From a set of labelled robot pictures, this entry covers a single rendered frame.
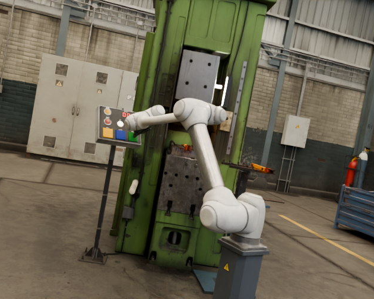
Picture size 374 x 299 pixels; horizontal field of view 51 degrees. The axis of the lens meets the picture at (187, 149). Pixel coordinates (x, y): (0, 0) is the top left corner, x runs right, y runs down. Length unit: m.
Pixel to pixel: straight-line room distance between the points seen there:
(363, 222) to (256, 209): 4.57
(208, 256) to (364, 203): 3.52
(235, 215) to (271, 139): 8.22
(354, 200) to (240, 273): 4.73
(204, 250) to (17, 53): 6.66
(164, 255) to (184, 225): 0.30
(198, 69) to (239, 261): 1.70
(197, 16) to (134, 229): 1.87
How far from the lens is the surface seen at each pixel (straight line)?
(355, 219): 6.61
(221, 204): 1.88
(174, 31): 3.41
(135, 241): 3.48
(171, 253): 3.30
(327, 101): 10.87
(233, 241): 2.09
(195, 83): 3.21
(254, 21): 3.52
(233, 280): 2.10
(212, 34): 3.44
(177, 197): 3.18
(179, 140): 3.67
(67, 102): 8.32
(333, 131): 11.02
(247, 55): 3.45
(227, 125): 3.35
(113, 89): 8.36
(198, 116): 2.10
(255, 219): 2.04
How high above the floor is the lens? 1.15
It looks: 3 degrees down
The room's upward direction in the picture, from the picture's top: 10 degrees clockwise
